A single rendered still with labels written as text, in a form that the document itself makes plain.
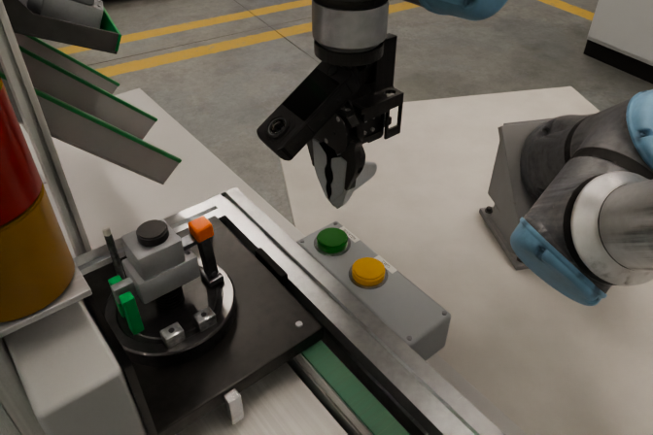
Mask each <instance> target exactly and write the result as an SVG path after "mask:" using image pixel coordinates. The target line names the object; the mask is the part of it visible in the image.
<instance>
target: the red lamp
mask: <svg viewBox="0 0 653 435"><path fill-rule="evenodd" d="M41 189H42V180H41V177H40V175H39V172H38V170H37V167H36V165H35V162H34V159H33V157H32V154H31V152H30V149H29V147H28V145H27V143H26V140H25V138H24V135H23V133H22V130H21V128H20V125H19V123H18V120H17V116H16V113H15V111H14V108H13V106H12V103H11V101H10V98H9V96H8V93H7V91H6V88H5V86H4V84H3V82H2V79H1V77H0V226H1V225H4V224H6V223H7V222H9V221H11V220H13V219H14V218H17V217H18V216H19V215H21V214H22V213H23V212H25V211H26V210H27V209H28V208H29V207H30V206H31V205H32V204H33V203H34V201H35V200H36V199H37V197H38V196H39V194H40V191H41Z"/></svg>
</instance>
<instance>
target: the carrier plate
mask: <svg viewBox="0 0 653 435"><path fill-rule="evenodd" d="M207 219H208V220H209V221H210V222H211V223H212V225H213V230H214V236H212V239H213V241H212V246H213V250H214V255H215V258H216V263H217V265H218V266H220V267H221V268H222V269H224V270H225V271H226V272H227V274H228V275H229V276H230V278H231V280H232V282H233V285H234V289H235V296H236V303H237V310H236V316H235V320H234V322H233V324H232V326H231V328H230V329H229V331H228V332H227V334H226V335H225V336H224V338H223V339H222V340H221V341H220V342H219V343H218V344H217V345H216V346H215V347H213V348H212V349H211V350H209V351H208V352H206V353H204V354H203V355H201V356H199V357H197V358H196V359H194V360H191V361H188V362H186V363H182V364H178V365H173V366H166V367H150V366H144V365H140V364H137V363H134V362H131V363H132V365H133V367H134V370H135V373H136V376H137V379H138V381H139V384H140V387H141V389H142V391H143V394H144V397H145V400H146V402H147V405H148V408H149V411H150V413H151V416H152V419H153V422H154V424H155V429H156V432H157V434H158V435H176V434H177V433H179V432H180V431H182V430H183V429H185V428H186V427H188V426H190V425H191V424H193V423H194V422H196V421H197V420H199V419H200V418H202V417H204V416H205V415H207V414H209V413H210V412H212V411H213V410H215V409H216V408H218V407H219V406H221V404H223V403H224V398H223V396H224V395H225V394H226V393H227V392H229V391H231V390H232V389H234V388H236V389H237V391H238V392H239V393H240V392H241V391H243V390H244V389H246V388H247V387H249V386H251V385H253V384H254V383H256V382H257V381H259V380H260V379H262V378H263V377H265V376H266V375H268V374H270V373H271V372H273V371H274V370H276V369H277V368H279V367H280V366H282V365H283V364H285V363H286V362H288V361H289V360H291V359H293V358H294V357H296V356H297V355H299V354H300V353H302V352H303V351H305V350H307V349H308V348H310V347H312V346H313V345H315V344H316V343H318V342H319V341H321V340H322V339H324V337H325V333H324V327H323V326H322V325H321V324H320V323H319V322H318V321H317V320H316V319H315V318H314V317H313V316H312V315H311V314H310V312H309V311H308V310H307V309H306V308H305V307H304V306H303V305H302V304H301V303H300V302H299V301H298V300H297V299H296V298H295V297H294V296H293V295H292V294H291V293H290V292H289V291H288V290H287V289H286V288H285V287H284V286H283V285H282V284H281V283H280V282H279V281H278V280H277V279H276V277H275V276H274V275H273V274H272V273H271V272H270V271H269V270H268V269H267V268H266V267H265V266H264V265H263V264H262V263H261V262H260V261H259V260H258V259H257V258H256V257H255V256H254V255H253V254H252V253H251V252H250V251H249V250H248V249H247V248H246V247H245V246H244V245H243V244H242V243H241V241H240V240H239V239H238V238H237V237H236V236H235V235H234V234H233V233H232V232H231V231H230V230H229V229H228V228H227V227H226V226H225V225H224V224H223V223H222V222H221V221H220V220H219V219H218V218H217V217H216V216H212V217H209V218H207ZM115 276H117V272H116V269H115V266H114V263H113V262H111V263H109V264H107V265H105V266H102V267H100V268H98V269H96V270H94V271H91V272H89V273H87V274H85V275H83V277H84V278H85V280H86V282H87V284H88V286H89V287H90V289H91V292H92V294H91V296H92V298H93V299H94V301H95V303H96V304H97V306H98V308H99V309H100V311H101V313H102V314H103V316H104V309H105V305H106V302H107V300H108V298H109V296H110V294H111V293H112V290H111V288H110V285H109V282H108V280H109V279H111V278H113V277H115Z"/></svg>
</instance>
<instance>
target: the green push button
mask: <svg viewBox="0 0 653 435"><path fill-rule="evenodd" d="M317 245H318V247H319V249H320V250H321V251H324V252H327V253H338V252H341V251H344V250H345V249H346V248H347V245H348V236H347V234H346V233H345V232H344V231H343V230H341V229H339V228H334V227H331V228H326V229H324V230H322V231H321V232H320V233H319V234H318V236H317Z"/></svg>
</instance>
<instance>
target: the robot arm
mask: <svg viewBox="0 0 653 435"><path fill-rule="evenodd" d="M403 1H406V2H409V3H412V4H415V5H418V6H421V7H424V8H425V9H426V10H428V11H430V12H432V13H434V14H438V15H443V16H453V17H460V18H463V19H467V20H472V21H477V20H483V19H486V18H488V17H491V16H493V15H494V14H495V13H497V12H498V11H499V10H500V9H501V8H502V7H503V6H504V4H505V3H506V2H507V1H508V0H403ZM388 14H389V0H312V34H313V38H314V53H315V55H316V56H317V57H318V58H319V59H320V60H322V62H321V63H320V64H319V65H318V66H317V67H316V68H315V69H314V70H313V71H312V72H311V73H310V74H309V75H308V76H307V77H306V79H305V80H304V81H303V82H302V83H301V84H300V85H299V86H298V87H297V88H296V89H295V90H294V91H293V92H292V93H291V94H290V95H289V96H288V97H287V98H286V100H285V101H284V102H283V103H282V104H281V105H280V106H279V107H278V108H277V109H276V110H275V111H274V112H273V113H272V114H271V115H270V116H269V117H268V118H267V119H266V120H265V122H264V123H263V124H262V125H261V126H260V127H259V128H258V129H257V134H258V137H259V138H260V139H261V140H262V141H263V142H264V143H265V144H266V145H267V146H268V147H269V148H270V149H271V150H272V151H273V152H275V153H276V154H277V155H278V156H279V157H280V158H282V159H284V160H287V161H289V160H292V159H293V158H294V157H295V156H296V155H297V154H298V153H299V152H300V151H301V149H302V148H303V147H304V146H305V145H306V144H307V147H308V150H309V154H310V157H311V161H312V165H313V166H314V167H315V171H316V175H317V177H318V180H319V182H320V185H321V187H322V189H323V192H324V194H325V196H326V199H327V200H328V201H329V202H330V204H331V205H332V206H334V207H335V208H336V209H339V208H341V207H342V206H344V205H345V204H346V203H347V202H348V201H349V199H350V197H351V196H352V194H353V192H354V191H355V190H356V189H358V188H359V187H360V186H362V185H363V184H365V183H366V182H367V181H368V180H370V179H371V178H372V177H373V176H374V175H375V173H376V171H377V164H376V163H375V162H368V161H365V151H364V149H363V146H362V144H364V143H371V142H373V141H375V140H377V139H379V138H382V136H383V135H384V139H385V140H387V139H389V138H391V137H393V136H394V135H396V134H399V133H400V126H401V115H402V105H403V94H404V92H402V91H400V90H398V89H396V88H394V74H395V51H396V38H397V35H394V34H391V33H388V34H387V28H388ZM387 93H388V94H391V93H393V94H394V95H391V96H389V97H387ZM397 106H398V112H397V124H396V125H395V126H393V127H390V128H389V125H390V124H392V117H390V109H393V108H395V107H397ZM384 127H385V132H384ZM520 166H521V175H522V179H523V182H524V185H525V187H526V189H527V191H528V193H529V195H530V196H531V198H532V199H533V200H534V202H535V203H534V204H533V206H532V207H531V208H530V210H529V211H528V212H527V213H526V215H525V216H524V217H521V218H520V223H519V224H518V225H517V227H516V228H515V230H514V231H513V232H512V234H511V237H510V245H511V248H512V249H513V250H514V252H515V253H516V255H517V256H518V257H519V258H520V260H521V261H522V262H523V263H524V264H525V265H526V266H527V267H528V268H529V269H531V270H532V271H533V272H534V273H535V274H536V275H537V276H539V277H540V278H541V279H542V280H544V281H545V282H546V283H547V284H549V285H550V286H552V287H553V288H555V289H556V290H558V291H559V292H561V293H562V294H563V295H564V296H566V297H568V298H569V299H571V300H573V301H575V302H577V303H579V304H582V305H585V306H595V305H597V304H599V302H600V301H601V300H602V299H603V298H605V297H606V296H607V295H606V293H607V292H608V290H609V289H610V288H611V287H612V286H613V285H623V286H630V285H638V284H645V283H647V282H649V281H652V280H653V89H651V90H644V91H641V92H639V93H637V94H636V95H634V96H633V97H632V98H630V99H627V100H625V101H623V102H621V103H618V104H616V105H614V106H611V107H609V108H607V109H604V110H602V111H600V112H597V113H595V114H593V115H591V116H582V115H565V116H560V117H554V118H552V119H550V120H548V121H546V122H544V123H542V124H540V125H539V126H538V127H537V128H536V129H535V130H534V131H533V132H532V133H531V135H530V136H529V137H528V139H527V141H526V143H525V144H524V146H523V149H522V154H521V162H520Z"/></svg>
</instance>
